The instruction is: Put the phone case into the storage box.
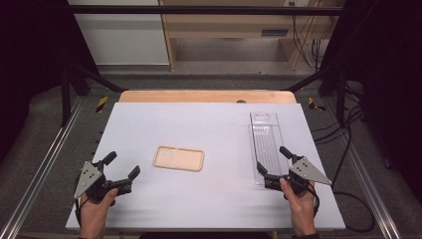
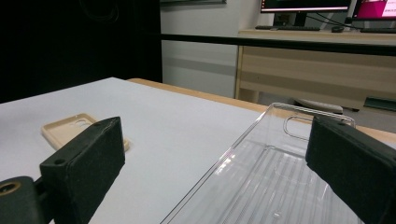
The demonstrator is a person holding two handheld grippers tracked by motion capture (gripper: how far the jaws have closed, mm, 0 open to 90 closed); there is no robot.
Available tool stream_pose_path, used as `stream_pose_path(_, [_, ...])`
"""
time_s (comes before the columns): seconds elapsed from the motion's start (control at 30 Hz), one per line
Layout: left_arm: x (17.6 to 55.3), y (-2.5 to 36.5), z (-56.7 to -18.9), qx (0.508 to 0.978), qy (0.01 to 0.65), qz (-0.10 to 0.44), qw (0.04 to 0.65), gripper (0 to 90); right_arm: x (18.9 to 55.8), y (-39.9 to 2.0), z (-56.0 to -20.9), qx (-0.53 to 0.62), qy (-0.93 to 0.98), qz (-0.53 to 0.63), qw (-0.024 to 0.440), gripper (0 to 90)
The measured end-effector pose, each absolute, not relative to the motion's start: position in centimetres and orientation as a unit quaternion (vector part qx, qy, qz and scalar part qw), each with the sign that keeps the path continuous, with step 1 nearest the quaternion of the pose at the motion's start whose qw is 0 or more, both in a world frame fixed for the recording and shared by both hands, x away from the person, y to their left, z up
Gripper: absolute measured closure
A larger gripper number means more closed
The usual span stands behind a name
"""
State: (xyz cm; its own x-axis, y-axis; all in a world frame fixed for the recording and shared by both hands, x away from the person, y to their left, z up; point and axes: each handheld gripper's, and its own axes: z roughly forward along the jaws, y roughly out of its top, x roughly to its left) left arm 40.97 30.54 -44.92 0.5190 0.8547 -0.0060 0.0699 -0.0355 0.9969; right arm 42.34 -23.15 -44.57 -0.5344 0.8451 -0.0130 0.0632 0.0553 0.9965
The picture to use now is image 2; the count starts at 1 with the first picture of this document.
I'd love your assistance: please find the beige phone case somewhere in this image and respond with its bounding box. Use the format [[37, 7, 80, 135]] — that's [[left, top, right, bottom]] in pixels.
[[41, 112, 131, 153]]

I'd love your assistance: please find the light wooden desk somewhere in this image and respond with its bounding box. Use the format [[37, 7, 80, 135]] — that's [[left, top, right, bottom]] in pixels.
[[234, 28, 396, 112]]

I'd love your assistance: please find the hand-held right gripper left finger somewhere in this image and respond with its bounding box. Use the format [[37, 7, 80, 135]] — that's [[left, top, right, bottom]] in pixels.
[[39, 116, 126, 224]]

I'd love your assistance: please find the dark computer monitor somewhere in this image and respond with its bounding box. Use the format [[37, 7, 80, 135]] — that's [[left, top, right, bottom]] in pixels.
[[261, 0, 353, 27]]

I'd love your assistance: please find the white cabinet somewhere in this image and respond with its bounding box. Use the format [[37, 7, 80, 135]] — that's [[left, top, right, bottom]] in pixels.
[[161, 0, 241, 98]]

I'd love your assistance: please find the black horizontal frame bar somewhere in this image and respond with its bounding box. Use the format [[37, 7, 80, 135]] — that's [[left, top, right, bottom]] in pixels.
[[161, 33, 396, 57]]

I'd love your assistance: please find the black keyboard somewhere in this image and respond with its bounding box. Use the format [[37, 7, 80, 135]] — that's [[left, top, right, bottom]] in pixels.
[[360, 27, 396, 35], [255, 25, 321, 32]]

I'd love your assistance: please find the dark green flat object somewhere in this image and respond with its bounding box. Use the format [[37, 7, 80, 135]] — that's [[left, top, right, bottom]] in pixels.
[[363, 96, 396, 112]]

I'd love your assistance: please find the monitor with pink screen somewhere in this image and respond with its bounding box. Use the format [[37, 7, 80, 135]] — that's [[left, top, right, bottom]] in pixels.
[[353, 0, 396, 21]]

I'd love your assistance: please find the black curtain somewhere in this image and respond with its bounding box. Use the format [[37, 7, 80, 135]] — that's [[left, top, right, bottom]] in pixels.
[[0, 0, 163, 105]]

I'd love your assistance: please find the clear plastic tray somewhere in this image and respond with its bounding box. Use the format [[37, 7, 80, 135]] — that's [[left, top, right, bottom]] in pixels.
[[160, 102, 365, 224]]

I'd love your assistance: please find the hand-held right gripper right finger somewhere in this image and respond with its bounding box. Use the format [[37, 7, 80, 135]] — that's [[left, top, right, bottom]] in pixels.
[[304, 114, 396, 224]]

